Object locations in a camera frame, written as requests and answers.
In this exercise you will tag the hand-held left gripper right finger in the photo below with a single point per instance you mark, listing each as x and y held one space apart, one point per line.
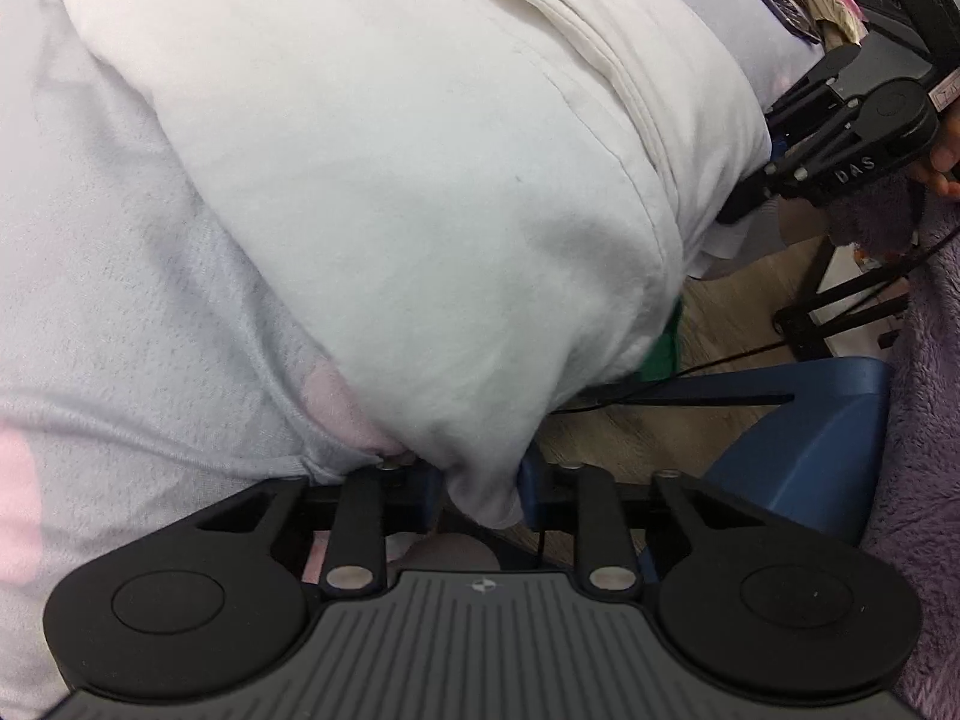
529 495

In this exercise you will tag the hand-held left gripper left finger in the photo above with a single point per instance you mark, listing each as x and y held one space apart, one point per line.
429 502

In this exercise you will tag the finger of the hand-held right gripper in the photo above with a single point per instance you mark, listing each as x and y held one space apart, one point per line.
750 195
821 90

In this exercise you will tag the white t-shirt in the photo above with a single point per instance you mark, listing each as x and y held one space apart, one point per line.
412 165

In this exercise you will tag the person's right hand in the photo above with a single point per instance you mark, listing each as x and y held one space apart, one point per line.
946 157

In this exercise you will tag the black stand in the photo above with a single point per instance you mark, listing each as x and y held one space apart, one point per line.
817 315

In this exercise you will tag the green cloth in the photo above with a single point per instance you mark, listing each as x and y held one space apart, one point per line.
660 352

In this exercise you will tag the blue chair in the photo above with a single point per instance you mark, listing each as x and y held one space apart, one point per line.
810 450

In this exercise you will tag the purple fluffy robe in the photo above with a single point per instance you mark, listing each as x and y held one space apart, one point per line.
922 465

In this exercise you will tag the bed with pink-dotted grey sheet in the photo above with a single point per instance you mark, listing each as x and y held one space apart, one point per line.
112 277

